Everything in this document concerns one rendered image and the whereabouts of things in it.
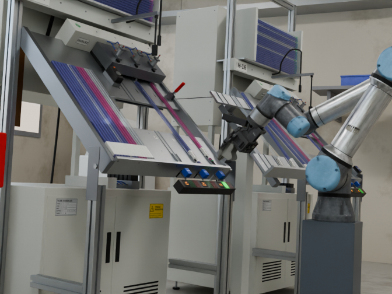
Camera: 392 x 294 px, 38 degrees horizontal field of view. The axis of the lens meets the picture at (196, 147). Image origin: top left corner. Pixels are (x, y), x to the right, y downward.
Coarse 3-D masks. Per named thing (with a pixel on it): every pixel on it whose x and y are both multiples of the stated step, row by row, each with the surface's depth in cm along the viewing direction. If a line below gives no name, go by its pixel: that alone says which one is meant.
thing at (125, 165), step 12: (120, 156) 187; (120, 168) 190; (132, 168) 194; (144, 168) 198; (156, 168) 203; (168, 168) 208; (180, 168) 213; (192, 168) 218; (204, 168) 224; (216, 168) 230; (228, 168) 236
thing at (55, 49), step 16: (32, 32) 221; (48, 48) 219; (64, 48) 228; (80, 64) 227; (96, 64) 236; (128, 80) 245; (144, 80) 256; (112, 96) 223; (128, 96) 232; (144, 96) 242
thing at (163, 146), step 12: (144, 132) 216; (156, 132) 223; (156, 144) 215; (168, 144) 222; (180, 144) 228; (192, 144) 237; (204, 144) 244; (156, 156) 208; (168, 156) 214; (180, 156) 220; (204, 156) 235
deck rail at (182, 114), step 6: (162, 84) 263; (168, 90) 262; (174, 102) 258; (180, 108) 256; (180, 114) 256; (186, 114) 254; (186, 120) 253; (192, 120) 253; (180, 126) 255; (186, 126) 253; (192, 126) 251; (186, 132) 253; (192, 132) 251; (198, 132) 249; (204, 138) 247; (210, 144) 245; (216, 150) 244; (216, 156) 242; (222, 162) 240
